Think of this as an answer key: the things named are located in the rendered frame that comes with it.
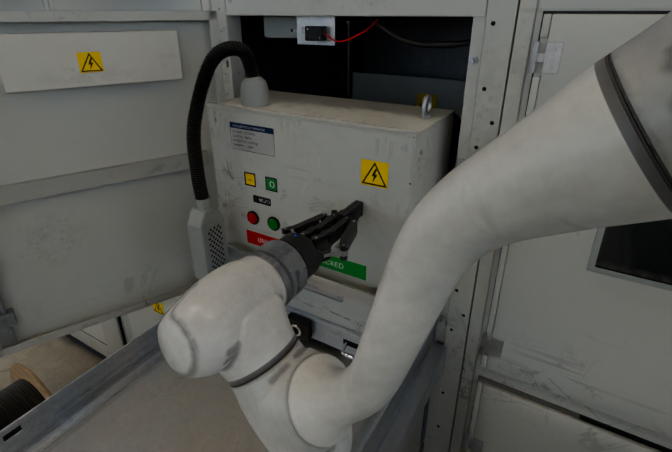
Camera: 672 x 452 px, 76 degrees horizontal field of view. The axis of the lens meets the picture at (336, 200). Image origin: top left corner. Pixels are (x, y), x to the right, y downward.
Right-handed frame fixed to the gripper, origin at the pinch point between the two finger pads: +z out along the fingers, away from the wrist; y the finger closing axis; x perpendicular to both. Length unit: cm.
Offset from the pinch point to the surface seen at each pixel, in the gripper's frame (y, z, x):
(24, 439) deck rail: -42, -46, -36
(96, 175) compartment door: -61, -12, 0
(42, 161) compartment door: -67, -19, 5
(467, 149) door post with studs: 15.7, 18.3, 10.2
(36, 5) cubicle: -126, 18, 37
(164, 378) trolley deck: -33, -23, -38
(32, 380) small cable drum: -118, -20, -86
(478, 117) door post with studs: 17.1, 17.9, 16.7
